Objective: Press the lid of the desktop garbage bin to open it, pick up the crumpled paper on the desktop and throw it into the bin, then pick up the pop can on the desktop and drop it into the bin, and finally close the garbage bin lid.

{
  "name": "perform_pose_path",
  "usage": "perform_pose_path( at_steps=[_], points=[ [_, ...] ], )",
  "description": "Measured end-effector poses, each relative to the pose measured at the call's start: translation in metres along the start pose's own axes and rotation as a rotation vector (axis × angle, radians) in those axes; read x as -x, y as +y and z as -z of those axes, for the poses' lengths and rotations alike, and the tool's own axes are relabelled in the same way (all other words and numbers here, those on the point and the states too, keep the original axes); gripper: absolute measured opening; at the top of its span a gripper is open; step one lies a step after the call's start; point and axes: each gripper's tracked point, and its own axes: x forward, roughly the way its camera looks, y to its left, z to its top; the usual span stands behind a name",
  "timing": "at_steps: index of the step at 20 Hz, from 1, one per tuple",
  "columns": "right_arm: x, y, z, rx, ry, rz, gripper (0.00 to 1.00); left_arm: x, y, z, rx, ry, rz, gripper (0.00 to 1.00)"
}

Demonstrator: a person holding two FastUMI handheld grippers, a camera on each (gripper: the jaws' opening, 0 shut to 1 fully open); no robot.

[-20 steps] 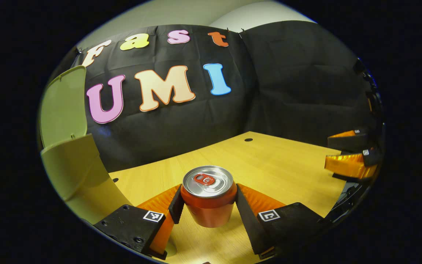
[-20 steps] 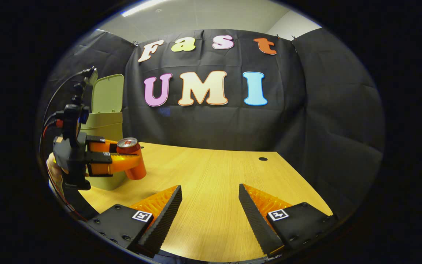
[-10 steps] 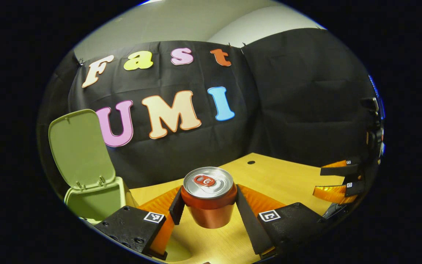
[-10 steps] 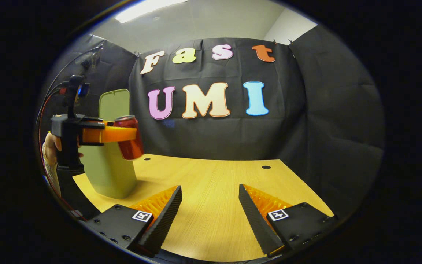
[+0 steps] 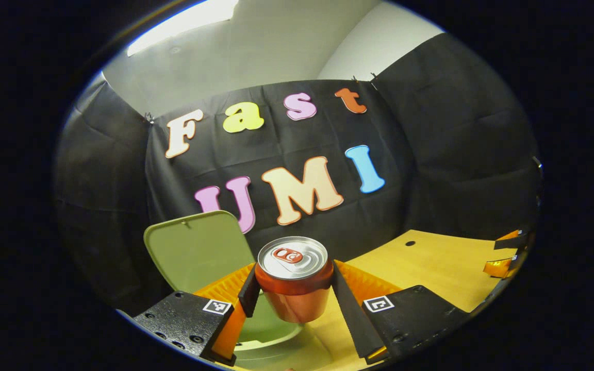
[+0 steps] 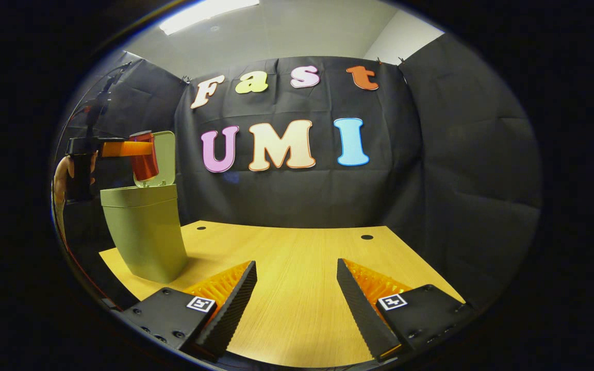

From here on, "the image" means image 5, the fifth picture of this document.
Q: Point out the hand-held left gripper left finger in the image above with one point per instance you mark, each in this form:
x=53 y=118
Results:
x=249 y=291

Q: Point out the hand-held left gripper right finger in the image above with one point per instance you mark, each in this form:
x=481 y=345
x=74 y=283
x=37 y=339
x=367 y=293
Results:
x=351 y=314

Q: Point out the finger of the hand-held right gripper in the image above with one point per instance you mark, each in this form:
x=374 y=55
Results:
x=503 y=267
x=513 y=241

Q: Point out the red pop can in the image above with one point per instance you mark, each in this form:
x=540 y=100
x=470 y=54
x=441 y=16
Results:
x=294 y=278

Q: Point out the green desktop garbage bin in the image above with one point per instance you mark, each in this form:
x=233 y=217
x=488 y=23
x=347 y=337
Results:
x=199 y=252

